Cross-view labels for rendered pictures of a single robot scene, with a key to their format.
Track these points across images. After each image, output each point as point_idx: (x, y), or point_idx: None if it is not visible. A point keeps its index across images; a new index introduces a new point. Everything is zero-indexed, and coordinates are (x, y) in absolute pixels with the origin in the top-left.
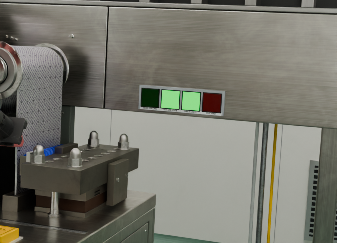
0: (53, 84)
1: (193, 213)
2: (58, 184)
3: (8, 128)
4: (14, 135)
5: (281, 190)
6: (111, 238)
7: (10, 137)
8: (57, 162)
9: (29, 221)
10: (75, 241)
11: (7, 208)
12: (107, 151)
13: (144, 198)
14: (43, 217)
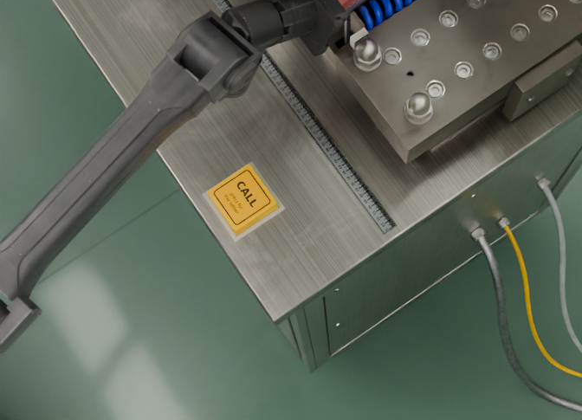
0: None
1: None
2: (381, 126)
3: (300, 35)
4: (314, 41)
5: None
6: (464, 196)
7: (307, 36)
8: (405, 67)
9: (336, 126)
10: (353, 259)
11: (328, 56)
12: None
13: None
14: (367, 118)
